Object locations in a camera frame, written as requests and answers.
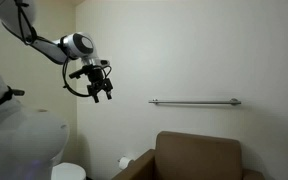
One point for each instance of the metal towel bar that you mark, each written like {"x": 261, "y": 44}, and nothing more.
{"x": 194, "y": 102}

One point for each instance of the brown armchair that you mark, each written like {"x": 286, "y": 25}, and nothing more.
{"x": 197, "y": 156}

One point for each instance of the black stereo camera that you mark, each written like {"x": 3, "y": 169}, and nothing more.
{"x": 18, "y": 92}

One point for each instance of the white toilet paper roll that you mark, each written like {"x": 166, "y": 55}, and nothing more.
{"x": 124, "y": 162}

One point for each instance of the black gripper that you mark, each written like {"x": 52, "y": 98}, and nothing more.
{"x": 97, "y": 80}

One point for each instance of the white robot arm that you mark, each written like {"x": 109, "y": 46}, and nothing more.
{"x": 77, "y": 45}

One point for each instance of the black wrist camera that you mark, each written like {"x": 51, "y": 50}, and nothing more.
{"x": 77, "y": 73}

